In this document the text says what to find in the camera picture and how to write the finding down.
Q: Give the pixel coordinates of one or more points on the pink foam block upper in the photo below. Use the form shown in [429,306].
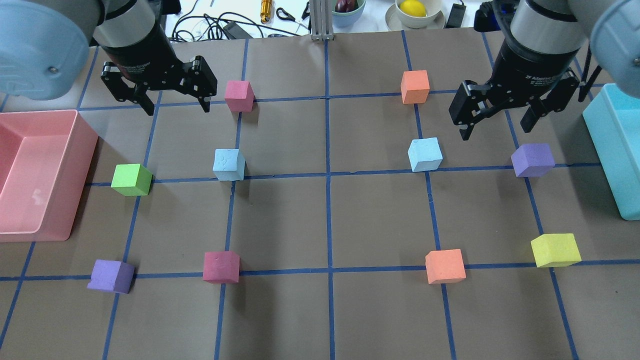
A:
[239,96]

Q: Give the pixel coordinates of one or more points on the green foam block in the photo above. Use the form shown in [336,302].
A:
[131,180]

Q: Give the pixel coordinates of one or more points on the pink foam block lower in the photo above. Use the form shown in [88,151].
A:
[221,267]

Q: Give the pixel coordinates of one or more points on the pink foam block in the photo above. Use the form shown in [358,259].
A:
[239,96]
[221,267]

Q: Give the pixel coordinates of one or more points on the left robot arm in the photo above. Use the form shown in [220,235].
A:
[45,44]

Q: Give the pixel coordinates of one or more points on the pink plastic bin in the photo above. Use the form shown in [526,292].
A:
[45,160]

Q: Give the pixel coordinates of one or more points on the blue bowl with eggplant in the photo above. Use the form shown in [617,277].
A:
[347,12]

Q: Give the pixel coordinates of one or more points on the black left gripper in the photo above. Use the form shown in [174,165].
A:
[142,61]

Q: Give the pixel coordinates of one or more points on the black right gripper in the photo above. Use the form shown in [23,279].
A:
[531,64]

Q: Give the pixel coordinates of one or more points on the yellow lemon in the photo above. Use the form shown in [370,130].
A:
[413,8]

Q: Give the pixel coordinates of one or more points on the cyan plastic bin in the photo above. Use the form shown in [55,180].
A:
[613,121]

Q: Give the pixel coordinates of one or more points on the brass cylinder tool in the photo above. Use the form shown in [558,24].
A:
[266,11]

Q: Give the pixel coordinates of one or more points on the light blue block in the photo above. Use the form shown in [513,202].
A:
[424,154]
[229,165]

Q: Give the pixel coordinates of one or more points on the orange foam block upper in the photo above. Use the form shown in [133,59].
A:
[414,87]

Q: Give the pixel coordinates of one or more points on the yellow foam block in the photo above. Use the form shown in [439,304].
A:
[555,250]

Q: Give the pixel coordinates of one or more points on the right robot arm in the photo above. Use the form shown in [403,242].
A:
[540,41]

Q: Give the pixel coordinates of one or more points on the aluminium frame post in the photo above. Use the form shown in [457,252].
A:
[321,20]

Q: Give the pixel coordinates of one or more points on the black power adapter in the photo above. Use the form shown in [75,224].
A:
[233,31]

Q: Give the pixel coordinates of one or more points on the grey plate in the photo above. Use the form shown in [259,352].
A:
[393,19]

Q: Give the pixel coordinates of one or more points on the orange foam block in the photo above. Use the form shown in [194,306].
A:
[445,267]
[414,87]

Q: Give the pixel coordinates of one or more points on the orange foam block lower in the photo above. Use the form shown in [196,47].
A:
[445,267]

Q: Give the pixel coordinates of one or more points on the white bowl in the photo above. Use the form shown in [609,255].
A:
[432,6]

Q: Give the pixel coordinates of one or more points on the purple foam block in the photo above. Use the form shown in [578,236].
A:
[112,276]
[532,160]

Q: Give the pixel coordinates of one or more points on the black scissors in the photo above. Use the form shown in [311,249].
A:
[283,15]

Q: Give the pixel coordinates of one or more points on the black box device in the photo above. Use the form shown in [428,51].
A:
[456,16]

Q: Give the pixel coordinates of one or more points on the purple foam block left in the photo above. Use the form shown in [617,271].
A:
[112,276]

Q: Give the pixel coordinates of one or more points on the purple foam block right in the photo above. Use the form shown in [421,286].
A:
[532,160]

